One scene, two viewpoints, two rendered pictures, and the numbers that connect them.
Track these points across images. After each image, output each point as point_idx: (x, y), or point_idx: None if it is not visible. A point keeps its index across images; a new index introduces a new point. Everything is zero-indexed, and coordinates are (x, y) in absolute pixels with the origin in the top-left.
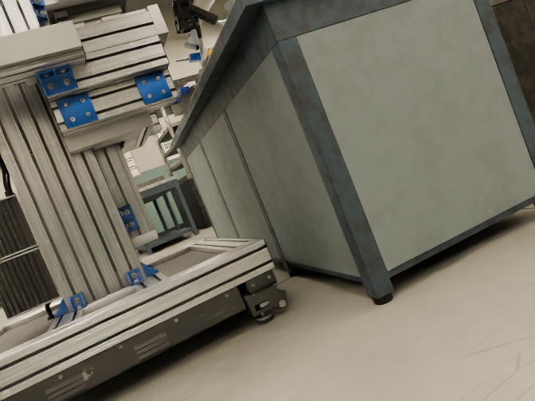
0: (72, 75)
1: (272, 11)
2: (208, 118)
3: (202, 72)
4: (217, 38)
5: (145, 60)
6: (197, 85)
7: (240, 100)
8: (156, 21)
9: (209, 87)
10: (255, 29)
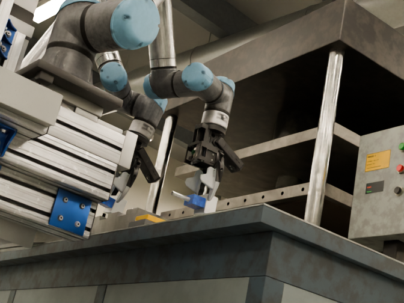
0: (9, 141)
1: (278, 243)
2: (62, 275)
3: (119, 229)
4: (184, 217)
5: (87, 179)
6: (93, 234)
7: (147, 293)
8: (125, 151)
9: (110, 248)
10: (243, 243)
